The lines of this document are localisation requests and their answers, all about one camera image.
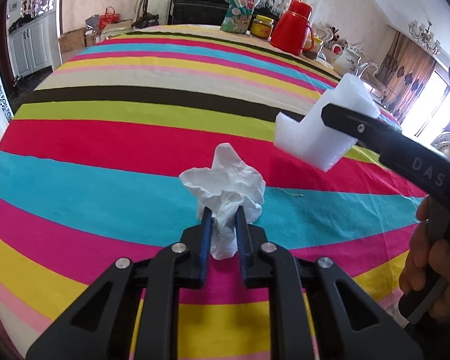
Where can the red gift bag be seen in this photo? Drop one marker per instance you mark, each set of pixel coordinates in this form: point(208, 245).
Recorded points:
point(109, 17)

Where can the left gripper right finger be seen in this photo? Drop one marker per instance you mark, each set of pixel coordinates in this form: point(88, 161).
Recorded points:
point(242, 241)

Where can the white low entry cabinet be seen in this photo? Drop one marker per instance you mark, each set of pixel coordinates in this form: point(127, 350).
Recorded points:
point(35, 46)

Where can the cream chair by wall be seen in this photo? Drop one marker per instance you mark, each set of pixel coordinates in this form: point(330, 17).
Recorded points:
point(124, 25)

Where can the white tissue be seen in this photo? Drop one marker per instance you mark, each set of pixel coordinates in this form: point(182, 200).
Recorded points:
point(229, 183)

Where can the small dark jar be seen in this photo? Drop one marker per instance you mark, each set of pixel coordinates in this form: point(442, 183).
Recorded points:
point(312, 47)

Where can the white ceramic teapot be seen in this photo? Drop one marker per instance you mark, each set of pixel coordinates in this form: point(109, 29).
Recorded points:
point(349, 61)

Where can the cardboard box on floor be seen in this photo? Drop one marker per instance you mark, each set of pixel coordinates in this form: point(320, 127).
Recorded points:
point(73, 40)

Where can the red thermos jug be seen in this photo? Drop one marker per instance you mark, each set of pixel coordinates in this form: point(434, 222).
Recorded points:
point(293, 28)

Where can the brown window curtain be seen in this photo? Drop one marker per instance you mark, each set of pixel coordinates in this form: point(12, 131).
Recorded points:
point(404, 72)

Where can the person's right hand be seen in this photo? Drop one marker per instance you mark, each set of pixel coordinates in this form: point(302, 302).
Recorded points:
point(422, 254)

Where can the yellow lid jar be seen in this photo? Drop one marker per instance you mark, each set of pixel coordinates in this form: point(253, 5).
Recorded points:
point(261, 27)

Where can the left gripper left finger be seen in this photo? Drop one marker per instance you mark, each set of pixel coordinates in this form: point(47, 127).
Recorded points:
point(206, 234)

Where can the wall chandelier lamp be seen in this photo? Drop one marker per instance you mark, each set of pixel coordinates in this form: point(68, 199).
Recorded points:
point(424, 37)

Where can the teal snack bag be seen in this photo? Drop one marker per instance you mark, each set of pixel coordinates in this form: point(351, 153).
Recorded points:
point(238, 16)

